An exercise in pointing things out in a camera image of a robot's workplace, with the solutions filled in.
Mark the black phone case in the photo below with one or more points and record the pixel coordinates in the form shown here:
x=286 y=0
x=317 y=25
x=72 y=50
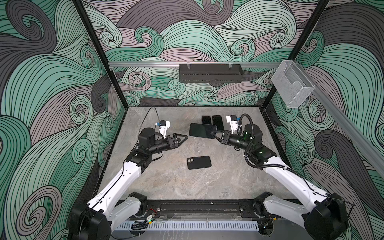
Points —
x=202 y=162

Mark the black phone glossy screen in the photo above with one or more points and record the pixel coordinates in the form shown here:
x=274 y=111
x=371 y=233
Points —
x=218 y=122

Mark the aluminium wall rail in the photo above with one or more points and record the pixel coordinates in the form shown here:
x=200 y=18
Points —
x=330 y=95
x=166 y=64

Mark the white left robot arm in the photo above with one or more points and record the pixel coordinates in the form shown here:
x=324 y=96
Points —
x=100 y=216

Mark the black wall tray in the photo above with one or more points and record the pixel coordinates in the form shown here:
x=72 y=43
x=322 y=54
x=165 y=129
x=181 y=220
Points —
x=210 y=74

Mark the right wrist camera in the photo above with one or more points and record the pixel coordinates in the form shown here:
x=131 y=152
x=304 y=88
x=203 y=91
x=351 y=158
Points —
x=233 y=120

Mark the black phone ribbed back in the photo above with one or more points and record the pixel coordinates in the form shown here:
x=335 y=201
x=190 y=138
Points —
x=206 y=120

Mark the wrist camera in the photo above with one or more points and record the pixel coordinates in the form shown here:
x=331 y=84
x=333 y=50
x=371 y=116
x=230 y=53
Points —
x=163 y=127
x=233 y=120

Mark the white slotted cable duct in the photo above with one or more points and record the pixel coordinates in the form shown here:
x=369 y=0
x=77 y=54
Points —
x=202 y=226

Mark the clear plastic wall bin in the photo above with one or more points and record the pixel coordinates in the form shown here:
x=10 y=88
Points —
x=292 y=83

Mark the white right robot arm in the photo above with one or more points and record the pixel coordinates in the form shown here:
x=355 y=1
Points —
x=323 y=215

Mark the aluminium back wall rail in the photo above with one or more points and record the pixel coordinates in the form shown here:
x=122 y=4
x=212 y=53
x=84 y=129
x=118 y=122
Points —
x=166 y=64

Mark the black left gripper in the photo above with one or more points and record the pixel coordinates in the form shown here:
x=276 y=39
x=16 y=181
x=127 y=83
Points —
x=174 y=141

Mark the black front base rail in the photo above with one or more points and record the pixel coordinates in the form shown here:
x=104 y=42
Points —
x=166 y=209

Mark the aluminium right wall rail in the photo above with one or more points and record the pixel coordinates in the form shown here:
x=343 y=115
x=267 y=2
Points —
x=330 y=95

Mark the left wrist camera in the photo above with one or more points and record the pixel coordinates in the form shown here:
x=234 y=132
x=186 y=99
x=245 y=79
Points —
x=163 y=127

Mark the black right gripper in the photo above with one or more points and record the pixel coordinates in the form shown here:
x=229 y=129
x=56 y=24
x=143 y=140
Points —
x=227 y=139

